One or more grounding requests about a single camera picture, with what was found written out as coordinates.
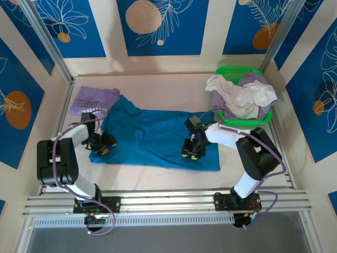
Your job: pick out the teal blue t-shirt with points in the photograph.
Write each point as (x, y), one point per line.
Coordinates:
(158, 137)

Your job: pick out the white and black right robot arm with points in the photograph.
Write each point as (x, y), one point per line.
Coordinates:
(258, 158)

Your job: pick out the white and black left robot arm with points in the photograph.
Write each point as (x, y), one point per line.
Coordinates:
(58, 158)

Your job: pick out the lavender t-shirt with dark print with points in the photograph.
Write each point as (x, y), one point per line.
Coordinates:
(89, 97)

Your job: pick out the aluminium extrusion base beam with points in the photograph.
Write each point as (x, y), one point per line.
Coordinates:
(168, 201)

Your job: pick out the green plastic laundry basket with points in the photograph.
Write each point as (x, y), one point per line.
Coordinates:
(231, 72)

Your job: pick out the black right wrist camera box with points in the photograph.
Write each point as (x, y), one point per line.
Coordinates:
(192, 122)

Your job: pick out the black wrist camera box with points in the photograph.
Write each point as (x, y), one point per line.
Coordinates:
(87, 118)
(192, 122)

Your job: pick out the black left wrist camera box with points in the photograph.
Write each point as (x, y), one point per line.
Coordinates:
(87, 118)

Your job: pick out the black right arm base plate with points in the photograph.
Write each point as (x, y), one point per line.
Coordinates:
(221, 201)

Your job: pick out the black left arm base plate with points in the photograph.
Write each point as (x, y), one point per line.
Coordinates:
(113, 204)

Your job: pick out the aluminium side rail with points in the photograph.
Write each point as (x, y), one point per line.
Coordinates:
(287, 179)
(63, 100)

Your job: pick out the blue floral wall panel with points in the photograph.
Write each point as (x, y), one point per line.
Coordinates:
(79, 29)
(15, 137)
(242, 21)
(179, 39)
(316, 131)

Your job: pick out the aluminium corner post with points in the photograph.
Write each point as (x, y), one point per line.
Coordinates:
(44, 37)
(284, 34)

